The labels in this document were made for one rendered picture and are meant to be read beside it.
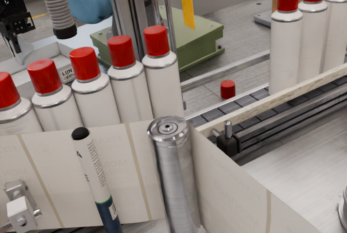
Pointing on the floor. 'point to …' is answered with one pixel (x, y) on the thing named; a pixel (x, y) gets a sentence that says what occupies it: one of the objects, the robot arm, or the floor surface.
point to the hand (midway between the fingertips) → (18, 61)
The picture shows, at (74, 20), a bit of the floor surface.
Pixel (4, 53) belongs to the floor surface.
